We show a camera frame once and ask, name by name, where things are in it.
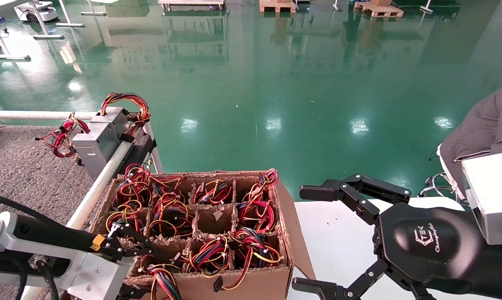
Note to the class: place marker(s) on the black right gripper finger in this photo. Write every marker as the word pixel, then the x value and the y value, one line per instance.
pixel 317 289
pixel 359 193

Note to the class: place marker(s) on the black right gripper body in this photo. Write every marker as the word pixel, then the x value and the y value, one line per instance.
pixel 434 246

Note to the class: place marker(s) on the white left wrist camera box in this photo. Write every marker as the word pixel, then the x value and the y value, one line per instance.
pixel 88 277

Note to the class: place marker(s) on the black foam rail padding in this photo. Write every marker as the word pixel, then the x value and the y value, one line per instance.
pixel 142 148

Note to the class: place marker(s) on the low wheeled platform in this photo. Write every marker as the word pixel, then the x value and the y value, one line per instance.
pixel 192 4

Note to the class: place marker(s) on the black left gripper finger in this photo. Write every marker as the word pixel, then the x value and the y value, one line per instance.
pixel 132 292
pixel 128 241

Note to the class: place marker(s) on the chrome stool frame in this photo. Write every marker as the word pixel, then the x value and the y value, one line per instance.
pixel 430 182

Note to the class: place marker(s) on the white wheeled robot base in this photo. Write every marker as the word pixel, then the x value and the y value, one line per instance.
pixel 38 10

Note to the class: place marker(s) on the brown cardboard divider box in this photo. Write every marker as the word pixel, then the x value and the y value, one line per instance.
pixel 251 287

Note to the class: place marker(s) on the white stand foot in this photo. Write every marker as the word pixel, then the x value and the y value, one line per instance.
pixel 426 8
pixel 336 6

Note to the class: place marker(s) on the wide wooden pallet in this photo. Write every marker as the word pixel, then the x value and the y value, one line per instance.
pixel 378 10

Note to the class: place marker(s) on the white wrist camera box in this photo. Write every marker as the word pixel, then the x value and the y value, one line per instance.
pixel 490 196
pixel 88 277

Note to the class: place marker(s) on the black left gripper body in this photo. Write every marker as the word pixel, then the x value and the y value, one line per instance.
pixel 46 235

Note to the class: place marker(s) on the white tubular table rail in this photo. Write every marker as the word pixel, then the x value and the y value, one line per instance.
pixel 109 171

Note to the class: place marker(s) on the small wooden pallet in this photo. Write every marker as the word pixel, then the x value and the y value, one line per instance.
pixel 276 6

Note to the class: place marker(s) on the white metal table leg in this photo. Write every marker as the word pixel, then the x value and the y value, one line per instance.
pixel 46 36
pixel 69 25
pixel 9 57
pixel 93 13

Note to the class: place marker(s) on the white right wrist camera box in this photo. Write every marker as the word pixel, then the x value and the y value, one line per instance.
pixel 490 196

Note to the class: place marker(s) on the person in grey jacket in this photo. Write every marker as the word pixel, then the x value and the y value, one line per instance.
pixel 484 125

